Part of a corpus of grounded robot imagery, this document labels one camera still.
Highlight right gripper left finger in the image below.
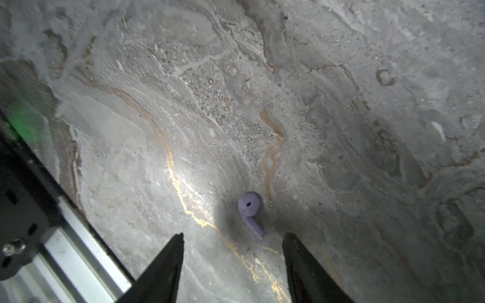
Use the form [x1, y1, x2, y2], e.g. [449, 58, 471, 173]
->
[117, 233, 184, 303]

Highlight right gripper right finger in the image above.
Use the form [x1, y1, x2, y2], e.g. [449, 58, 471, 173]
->
[282, 232, 352, 303]

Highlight purple earbud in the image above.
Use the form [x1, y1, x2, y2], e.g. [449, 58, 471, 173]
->
[237, 191, 265, 239]

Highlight aluminium front rail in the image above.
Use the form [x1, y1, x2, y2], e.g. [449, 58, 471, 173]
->
[1, 196, 135, 302]

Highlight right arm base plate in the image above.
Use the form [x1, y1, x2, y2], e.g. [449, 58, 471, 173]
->
[1, 125, 63, 280]

